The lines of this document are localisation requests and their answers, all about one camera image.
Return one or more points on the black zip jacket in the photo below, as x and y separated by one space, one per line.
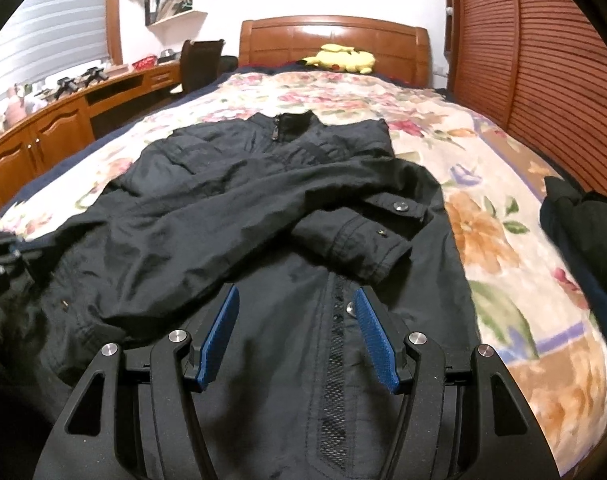
208 210

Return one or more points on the red basket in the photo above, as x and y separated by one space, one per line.
144 63

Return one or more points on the grey window blind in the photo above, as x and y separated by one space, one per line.
48 45

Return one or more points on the yellow plush toy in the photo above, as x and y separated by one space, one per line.
343 60

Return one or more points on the black tripod gadget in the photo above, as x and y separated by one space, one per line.
94 76
63 87

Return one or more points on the wooden bed headboard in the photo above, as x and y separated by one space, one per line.
283 45

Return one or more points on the dark chair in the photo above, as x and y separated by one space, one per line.
201 60

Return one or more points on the wooden louvred wardrobe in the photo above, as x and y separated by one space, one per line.
543 60

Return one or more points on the wooden window frame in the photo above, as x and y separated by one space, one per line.
114 10

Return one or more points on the dark clothes pile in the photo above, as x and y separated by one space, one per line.
583 230

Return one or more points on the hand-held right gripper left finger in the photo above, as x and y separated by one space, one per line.
216 340

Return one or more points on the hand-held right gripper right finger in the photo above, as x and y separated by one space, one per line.
378 340

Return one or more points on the wooden desk cabinet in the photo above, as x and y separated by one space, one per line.
58 125

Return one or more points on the floral blanket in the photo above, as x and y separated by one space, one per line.
508 260

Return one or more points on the dark binders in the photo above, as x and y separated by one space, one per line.
151 7

